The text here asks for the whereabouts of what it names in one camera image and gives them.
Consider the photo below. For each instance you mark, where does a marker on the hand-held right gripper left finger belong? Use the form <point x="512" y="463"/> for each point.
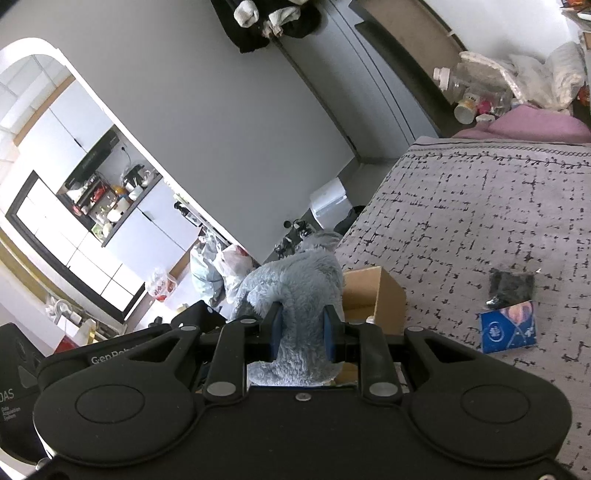
<point x="274" y="333"/>

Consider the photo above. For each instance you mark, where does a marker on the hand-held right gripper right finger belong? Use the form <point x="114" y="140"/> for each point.
<point x="330" y="337"/>

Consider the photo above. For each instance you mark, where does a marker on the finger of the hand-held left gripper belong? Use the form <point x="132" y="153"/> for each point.
<point x="198" y="314"/>

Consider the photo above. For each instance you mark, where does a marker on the fluffy light blue plush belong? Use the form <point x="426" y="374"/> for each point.
<point x="300" y="286"/>

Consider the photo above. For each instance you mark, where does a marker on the brown cardboard box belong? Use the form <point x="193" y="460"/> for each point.
<point x="392" y="300"/>

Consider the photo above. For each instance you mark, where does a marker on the white plastic bags on floor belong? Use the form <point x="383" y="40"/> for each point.
<point x="205" y="272"/>

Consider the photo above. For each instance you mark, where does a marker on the red and white packet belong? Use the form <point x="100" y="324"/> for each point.
<point x="161" y="284"/>

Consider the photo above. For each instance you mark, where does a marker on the small black floor items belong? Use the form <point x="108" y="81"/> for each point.
<point x="295" y="226"/>

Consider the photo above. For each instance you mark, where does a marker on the white floor appliance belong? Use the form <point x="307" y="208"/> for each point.
<point x="328" y="203"/>

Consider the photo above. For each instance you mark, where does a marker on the cluttered kitchen counter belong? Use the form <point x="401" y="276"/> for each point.
<point x="115" y="207"/>

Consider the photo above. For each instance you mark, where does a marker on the blue tissue pack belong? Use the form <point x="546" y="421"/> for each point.
<point x="503" y="330"/>

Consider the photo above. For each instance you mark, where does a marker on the patterned grey blanket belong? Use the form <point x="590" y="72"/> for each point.
<point x="461" y="207"/>

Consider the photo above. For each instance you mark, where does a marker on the black range hood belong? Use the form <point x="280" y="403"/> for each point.
<point x="92" y="159"/>

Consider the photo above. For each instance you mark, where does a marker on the dark cloth in clear bag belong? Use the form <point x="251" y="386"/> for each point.
<point x="512" y="284"/>

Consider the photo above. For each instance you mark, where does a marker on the paper cup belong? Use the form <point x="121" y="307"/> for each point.
<point x="465" y="110"/>

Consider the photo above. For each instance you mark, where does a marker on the black leaning panel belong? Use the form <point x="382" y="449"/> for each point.
<point x="408" y="69"/>

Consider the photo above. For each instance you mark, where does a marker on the black hanging clothes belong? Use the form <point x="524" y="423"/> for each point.
<point x="249" y="37"/>

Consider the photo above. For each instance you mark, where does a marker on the large clear water bottle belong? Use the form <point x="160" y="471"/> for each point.
<point x="466" y="83"/>

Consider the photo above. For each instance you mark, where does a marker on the pink pillow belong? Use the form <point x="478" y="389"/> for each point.
<point x="531" y="127"/>

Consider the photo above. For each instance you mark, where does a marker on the brown cardboard sheet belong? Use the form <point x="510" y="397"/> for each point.
<point x="415" y="32"/>

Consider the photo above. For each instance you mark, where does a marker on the crumpled white plastic bags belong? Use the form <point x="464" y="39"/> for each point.
<point x="554" y="74"/>

